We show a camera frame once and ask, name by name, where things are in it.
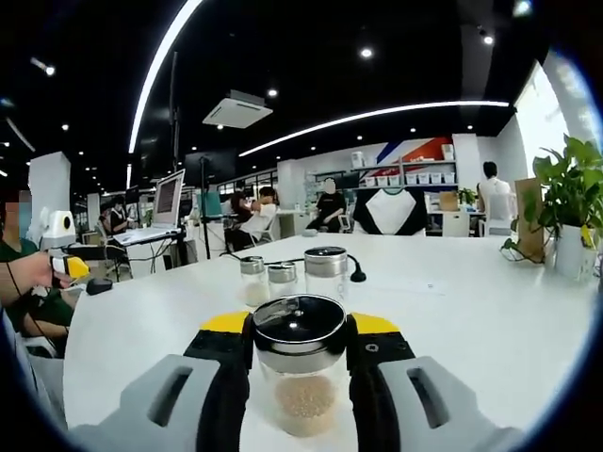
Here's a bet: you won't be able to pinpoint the small glass seasoning bottle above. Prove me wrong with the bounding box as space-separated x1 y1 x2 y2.
239 255 266 307
267 261 299 300

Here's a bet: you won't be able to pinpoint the large seasoning bottle white powder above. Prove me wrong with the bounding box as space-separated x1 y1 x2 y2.
303 246 350 305

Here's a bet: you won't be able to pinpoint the black and white shirt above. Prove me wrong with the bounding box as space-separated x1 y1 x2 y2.
352 186 429 236

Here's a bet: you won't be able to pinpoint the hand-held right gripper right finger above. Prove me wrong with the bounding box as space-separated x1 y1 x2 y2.
346 311 524 452

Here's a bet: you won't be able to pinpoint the open laptop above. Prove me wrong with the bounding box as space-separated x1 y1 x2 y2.
112 168 187 246

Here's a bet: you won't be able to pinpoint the row of white storage boxes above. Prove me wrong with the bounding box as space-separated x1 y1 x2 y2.
350 143 457 186

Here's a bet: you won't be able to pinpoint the large seasoning bottle brown grains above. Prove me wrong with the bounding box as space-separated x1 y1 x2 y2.
248 294 349 439

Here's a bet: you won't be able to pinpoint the black tripod pole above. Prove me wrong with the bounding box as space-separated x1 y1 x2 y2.
197 154 213 260

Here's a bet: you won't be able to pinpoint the small black device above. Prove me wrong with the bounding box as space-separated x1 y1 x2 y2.
86 277 114 297

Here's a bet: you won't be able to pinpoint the ceiling air conditioner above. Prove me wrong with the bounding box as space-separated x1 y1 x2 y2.
202 89 274 131

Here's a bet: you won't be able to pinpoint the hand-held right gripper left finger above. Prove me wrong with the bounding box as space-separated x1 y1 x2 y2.
68 310 253 452

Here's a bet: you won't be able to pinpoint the brown paper bag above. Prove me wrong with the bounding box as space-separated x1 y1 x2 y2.
513 177 547 264

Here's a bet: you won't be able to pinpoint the green potted plant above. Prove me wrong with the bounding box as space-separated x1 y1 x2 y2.
499 134 603 282

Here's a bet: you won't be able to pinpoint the person's left hand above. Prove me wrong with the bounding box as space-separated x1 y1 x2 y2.
25 252 72 289

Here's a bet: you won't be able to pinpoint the patterned paper cup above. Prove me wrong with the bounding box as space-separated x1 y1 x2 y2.
582 245 600 280

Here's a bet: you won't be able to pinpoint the long ceiling light strip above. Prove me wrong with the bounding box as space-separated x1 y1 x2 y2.
238 100 511 158
127 0 204 154

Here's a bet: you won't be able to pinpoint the grey wall shelf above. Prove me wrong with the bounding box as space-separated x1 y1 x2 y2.
350 159 458 187

